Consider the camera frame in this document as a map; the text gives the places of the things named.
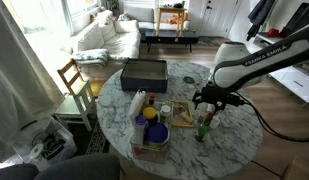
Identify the grey armchair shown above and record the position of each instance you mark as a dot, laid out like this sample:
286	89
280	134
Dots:
77	168

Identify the dark doormat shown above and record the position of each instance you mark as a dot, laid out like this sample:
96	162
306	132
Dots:
209	41

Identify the wooden side table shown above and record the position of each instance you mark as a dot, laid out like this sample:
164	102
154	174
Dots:
170	10

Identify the blue capped white bottle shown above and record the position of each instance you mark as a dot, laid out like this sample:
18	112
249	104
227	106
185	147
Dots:
139	128

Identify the patterned rug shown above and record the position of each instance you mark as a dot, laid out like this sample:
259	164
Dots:
97	141

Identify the white sofa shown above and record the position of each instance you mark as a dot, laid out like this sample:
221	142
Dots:
122	45

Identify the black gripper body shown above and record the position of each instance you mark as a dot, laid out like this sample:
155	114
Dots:
220	96

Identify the green hot sauce bottle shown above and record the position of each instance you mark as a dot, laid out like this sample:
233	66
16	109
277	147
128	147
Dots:
203	130

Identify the wooden chair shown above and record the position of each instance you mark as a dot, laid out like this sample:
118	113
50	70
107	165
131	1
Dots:
72	77

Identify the orange toy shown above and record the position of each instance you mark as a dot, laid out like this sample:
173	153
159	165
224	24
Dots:
175	19

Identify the white sofa pillow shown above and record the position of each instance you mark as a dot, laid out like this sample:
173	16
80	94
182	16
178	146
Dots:
126	26

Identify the light grey sofa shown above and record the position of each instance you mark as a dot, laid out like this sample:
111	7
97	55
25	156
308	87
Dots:
144	15

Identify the clear storage tub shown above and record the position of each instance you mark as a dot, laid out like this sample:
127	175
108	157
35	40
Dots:
54	146

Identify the small white bottle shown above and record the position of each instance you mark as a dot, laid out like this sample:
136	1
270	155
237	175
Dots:
211	108

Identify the red capped sauce bottle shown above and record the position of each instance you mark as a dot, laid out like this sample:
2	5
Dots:
151	100

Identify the white paper roll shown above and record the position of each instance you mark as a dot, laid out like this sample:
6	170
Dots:
36	151

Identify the green round lid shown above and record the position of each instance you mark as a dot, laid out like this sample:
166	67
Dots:
189	80

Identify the dark rectangular box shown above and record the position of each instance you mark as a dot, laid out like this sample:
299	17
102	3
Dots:
144	83

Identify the brown cardboard box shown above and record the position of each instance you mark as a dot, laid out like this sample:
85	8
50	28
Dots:
299	170

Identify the clear plastic measuring scoop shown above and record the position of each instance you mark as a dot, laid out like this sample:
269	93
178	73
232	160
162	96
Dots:
215	122

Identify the light blue blanket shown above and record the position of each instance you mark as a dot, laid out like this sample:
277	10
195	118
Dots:
91	56

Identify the yellow cutting board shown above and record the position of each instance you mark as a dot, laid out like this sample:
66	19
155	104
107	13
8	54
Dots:
179	111

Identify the clear plastic bin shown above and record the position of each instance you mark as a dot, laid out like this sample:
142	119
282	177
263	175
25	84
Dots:
150	154

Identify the white chair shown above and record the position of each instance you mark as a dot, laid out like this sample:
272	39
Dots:
72	107

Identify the patterned pillow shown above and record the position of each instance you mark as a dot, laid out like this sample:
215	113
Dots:
126	16

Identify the dark hanging jacket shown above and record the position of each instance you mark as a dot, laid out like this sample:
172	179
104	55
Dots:
259	15

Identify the bright window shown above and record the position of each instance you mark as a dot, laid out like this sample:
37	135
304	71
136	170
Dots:
79	6

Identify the short wooden block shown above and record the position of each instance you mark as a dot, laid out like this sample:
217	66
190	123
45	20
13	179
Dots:
201	117

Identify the yellow lidded jar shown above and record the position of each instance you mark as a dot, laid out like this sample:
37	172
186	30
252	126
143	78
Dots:
150	114

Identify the black coffee table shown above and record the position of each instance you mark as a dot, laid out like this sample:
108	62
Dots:
170	36

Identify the white curtain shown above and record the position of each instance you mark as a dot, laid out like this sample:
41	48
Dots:
20	86

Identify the green house plant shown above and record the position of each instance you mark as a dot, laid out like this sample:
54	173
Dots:
113	5

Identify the white door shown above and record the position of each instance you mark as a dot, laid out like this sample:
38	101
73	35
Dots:
217	16

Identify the long wooden block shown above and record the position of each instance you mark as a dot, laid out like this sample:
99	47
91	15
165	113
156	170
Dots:
187	117

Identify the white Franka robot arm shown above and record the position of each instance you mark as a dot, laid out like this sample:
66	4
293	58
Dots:
260	63

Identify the tall white plastic bottle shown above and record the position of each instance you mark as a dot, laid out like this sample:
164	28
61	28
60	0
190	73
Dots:
136	104

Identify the blue lidded can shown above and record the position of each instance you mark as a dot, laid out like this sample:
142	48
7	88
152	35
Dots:
157	133

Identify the red item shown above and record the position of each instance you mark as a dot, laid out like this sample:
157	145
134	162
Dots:
273	32

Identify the white lidded jar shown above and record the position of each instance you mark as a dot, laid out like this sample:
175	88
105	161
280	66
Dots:
165	112

